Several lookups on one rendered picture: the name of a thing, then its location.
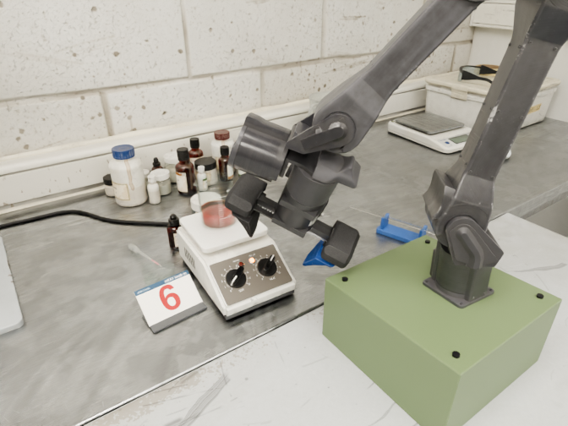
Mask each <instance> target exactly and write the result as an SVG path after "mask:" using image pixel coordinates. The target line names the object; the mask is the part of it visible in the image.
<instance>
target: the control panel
mask: <svg viewBox="0 0 568 426"><path fill-rule="evenodd" d="M271 255H274V256H275V259H274V262H275V263H276V267H277V269H276V273H275V274H274V275H273V276H263V275H261V274H260V273H259V271H258V268H257V265H258V263H259V261H260V260H261V259H264V258H268V259H269V257H270V256H271ZM251 258H253V259H254V262H253V263H252V262H250V261H249V260H250V259H251ZM239 262H243V267H244V271H243V273H244V274H245V275H246V282H245V284H244V285H243V286H242V287H240V288H233V287H230V286H229V285H228V284H227V282H226V275H227V272H228V271H230V270H232V269H238V267H239V265H238V263H239ZM209 267H210V270H211V272H212V274H213V276H214V277H215V279H216V283H217V285H218V287H219V288H220V291H221V294H222V296H223V297H224V299H225V302H226V304H227V306H230V305H233V304H235V303H238V302H241V301H243V300H245V299H248V298H251V297H253V296H256V295H258V294H261V293H262V292H267V291H269V290H271V289H273V288H276V287H279V286H281V285H284V284H287V283H288V282H291V281H292V278H291V276H290V274H289V272H288V271H287V268H286V266H285V265H284V263H283V262H282V260H281V257H280V255H279V254H278V252H277V251H276V248H275V246H274V245H273V244H271V245H268V246H265V247H263V248H258V249H256V250H253V251H250V252H247V253H245V254H240V255H238V256H235V257H232V258H230V259H225V260H223V261H220V262H217V263H214V264H213V265H209Z"/></svg>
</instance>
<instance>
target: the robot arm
mask: <svg viewBox="0 0 568 426"><path fill-rule="evenodd" d="M485 1H489V0H427V1H426V2H425V3H424V5H423V6H422V7H421V8H420V9H419V10H418V11H417V12H416V13H415V14H414V15H413V16H412V17H411V18H410V19H409V20H408V21H407V22H406V23H405V24H404V26H403V27H402V28H401V29H400V30H399V31H398V32H397V33H396V34H395V35H394V37H393V38H392V39H391V40H390V41H389V42H388V43H387V44H386V45H385V46H384V48H383V49H382V50H381V51H380V52H379V53H378V54H377V55H376V56H375V57H374V59H373V60H371V61H370V63H369V64H368V65H367V66H365V67H364V68H363V69H361V70H360V71H359V72H357V73H356V74H354V75H353V76H352V77H350V78H349V79H347V80H345V81H344V82H342V83H341V84H340V85H338V86H337V87H336V88H335V89H334V90H333V91H331V92H330V93H329V94H327V95H326V96H325V97H323V98H322V99H321V100H320V102H319V104H318V105H317V107H316V109H315V112H314V113H312V114H310V115H309V116H307V117H306V118H304V119H303V120H301V121H299V122H297V123H295V124H294V125H293V126H292V130H291V129H289V128H284V127H282V126H280V125H278V124H275V123H272V122H270V121H267V120H265V119H264V118H262V117H261V116H259V115H257V114H254V113H252V112H251V113H249V114H248V116H247V117H246V118H245V121H244V124H243V127H242V129H241V131H240V133H239V134H238V139H237V140H236V142H235V143H234V144H233V146H232V150H231V151H230V156H229V159H228V163H227V165H228V166H230V167H233V168H236V169H238V170H240V171H243V172H246V173H244V174H242V175H241V176H240V177H239V179H238V180H237V181H236V183H235V184H234V185H233V187H232V189H231V190H230V191H229V193H228V195H227V197H226V200H225V206H226V208H228V209H229V210H231V211H232V215H233V216H234V217H236V218H237V219H238V220H239V222H240V223H241V224H242V226H243V227H244V229H245V231H246V232H247V234H248V235H249V236H250V237H252V236H253V235H254V232H255V230H256V228H257V225H258V221H259V214H262V215H264V216H267V217H269V218H270V219H271V222H273V223H275V224H276V225H278V226H280V227H283V228H285V229H286V230H288V231H289V232H292V233H294V234H296V235H298V236H299V237H301V238H304V236H305V234H306V232H307V233H308V234H310V235H312V236H314V237H316V238H318V239H320V241H319V242H318V243H317V244H316V245H315V247H314V248H313V249H312V250H311V251H310V252H309V254H308V255H307V257H306V259H305V260H304V262H303V265H304V266H307V265H326V266H329V267H330V268H331V267H334V266H337V267H339V268H341V269H343V268H345V267H346V266H347V265H348V264H349V262H350V260H351V258H352V256H353V253H354V250H355V248H356V246H357V244H358V240H359V238H360V235H359V232H358V230H357V229H355V228H353V227H350V226H348V225H347V224H345V223H343V222H341V221H338V220H337V221H336V223H335V224H334V226H333V227H331V226H329V225H327V224H325V223H324V222H322V221H319V220H318V217H320V216H323V215H324V213H323V211H324V209H325V207H326V206H327V204H328V202H329V198H330V196H331V195H332V193H333V191H334V189H335V188H336V185H337V184H338V183H340V184H343V185H345V186H348V187H349V188H356V187H357V185H358V177H359V173H360V169H361V166H360V165H359V164H358V162H357V161H356V160H355V157H354V156H343V155H341V154H339V153H347V152H349V151H351V150H353V149H354V148H356V147H357V146H358V145H359V144H360V142H361V141H362V140H363V138H364V136H365V135H366V134H367V132H368V131H369V130H370V129H371V127H372V126H373V124H374V123H375V121H376V119H377V118H378V116H379V114H380V113H381V111H382V109H383V107H384V106H385V103H386V102H387V101H388V100H389V98H390V97H391V95H392V94H393V92H394V91H395V90H397V89H398V88H399V86H400V85H401V84H402V83H403V82H404V81H405V80H406V79H407V78H408V77H409V76H410V75H411V74H412V73H413V72H414V71H415V70H416V69H417V68H418V67H419V66H420V65H421V64H422V63H423V62H424V61H425V60H426V59H427V58H428V56H429V55H430V54H431V53H432V52H433V51H434V50H435V49H436V48H437V47H438V46H439V45H440V44H441V43H442V42H443V41H444V40H445V39H446V38H447V37H448V36H449V35H450V34H451V33H452V32H453V31H454V30H455V29H456V28H457V27H458V26H459V25H460V24H461V23H462V22H463V21H464V20H465V19H466V18H467V17H468V16H469V15H470V14H471V13H472V12H473V11H475V10H476V9H477V7H478V6H479V5H480V4H481V3H483V2H485ZM567 41H568V0H516V4H515V13H514V24H513V33H512V37H511V41H510V43H509V44H508V47H507V49H506V52H505V55H504V56H503V59H502V61H501V63H500V66H499V68H498V70H497V72H496V75H495V77H494V80H493V82H492V84H491V86H490V88H489V91H488V93H487V95H486V97H485V99H484V101H483V105H482V106H481V108H480V111H479V113H478V115H477V118H476V120H475V122H474V124H473V126H472V129H471V132H470V134H469V135H468V137H467V141H466V143H465V144H464V147H463V149H462V151H461V154H460V155H459V158H458V160H457V161H456V163H455V164H454V165H453V166H452V167H451V168H450V169H449V170H448V171H447V172H442V171H440V170H438V169H435V170H434V173H433V176H432V180H431V184H430V186H429V188H428V190H427V191H426V192H425V193H424V194H423V199H424V201H425V211H426V214H427V216H428V219H429V222H430V224H431V227H432V228H433V230H434V234H435V236H436V237H437V239H438V241H437V244H436V248H434V251H433V256H432V262H431V267H430V272H429V273H430V275H431V277H429V278H427V279H424V280H423V285H424V286H426V287H427V288H429V289H430V290H432V291H433V292H435V293H437V294H438V295H440V296H441V297H442V298H444V299H445V300H447V301H448V302H450V303H452V304H453V305H455V306H456V307H458V308H459V309H464V308H466V307H468V306H470V305H472V304H474V303H476V302H478V301H480V300H482V299H484V298H486V297H488V296H491V295H493V294H494V289H493V288H491V287H489V279H490V275H491V271H492V268H493V267H495V266H496V265H497V264H498V262H499V261H500V259H501V258H502V256H503V255H504V252H503V250H502V249H501V247H500V246H499V244H498V243H497V242H496V240H495V239H494V237H493V235H492V234H491V232H490V230H489V229H488V225H489V220H490V217H491V214H492V211H493V208H494V186H495V180H496V178H497V175H498V173H499V172H500V169H501V167H502V165H503V163H504V161H505V158H506V157H507V155H508V153H509V151H510V149H511V147H512V145H513V143H514V141H515V139H516V136H517V135H518V133H519V131H520V129H521V127H522V125H523V123H524V121H525V119H526V117H527V114H528V113H529V111H530V109H531V107H532V105H533V102H534V100H535V98H536V96H537V94H538V92H539V90H540V88H541V86H542V84H543V82H544V80H545V78H546V76H547V74H548V72H549V70H550V68H551V66H552V64H553V62H554V60H555V58H556V57H557V54H558V52H559V50H560V49H561V47H562V46H563V45H564V44H565V43H566V42H567ZM288 163H291V165H290V167H289V168H288V169H287V166H288ZM286 169H287V172H286V174H285V171H286ZM284 174H285V176H286V177H287V178H288V179H287V183H286V185H285V187H284V189H283V191H282V193H281V197H280V198H279V201H278V203H276V202H275V201H274V200H272V199H269V198H267V197H265V196H266V194H265V193H263V192H264V191H265V190H266V187H267V184H268V183H267V182H265V181H263V180H261V179H259V178H262V179H264V180H266V181H269V182H271V181H272V180H274V181H276V180H277V178H278V175H279V177H281V178H283V176H284Z"/></svg>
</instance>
